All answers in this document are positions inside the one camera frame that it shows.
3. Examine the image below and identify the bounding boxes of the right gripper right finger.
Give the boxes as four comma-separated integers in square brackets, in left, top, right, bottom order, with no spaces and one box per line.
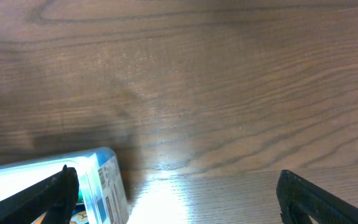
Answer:
[276,170,358,224]

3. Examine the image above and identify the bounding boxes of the clear plastic container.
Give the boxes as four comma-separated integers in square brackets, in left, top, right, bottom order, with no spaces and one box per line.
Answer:
[0,147,130,224]

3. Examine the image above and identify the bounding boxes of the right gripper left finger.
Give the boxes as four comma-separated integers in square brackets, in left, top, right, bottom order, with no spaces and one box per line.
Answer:
[0,166,79,224]

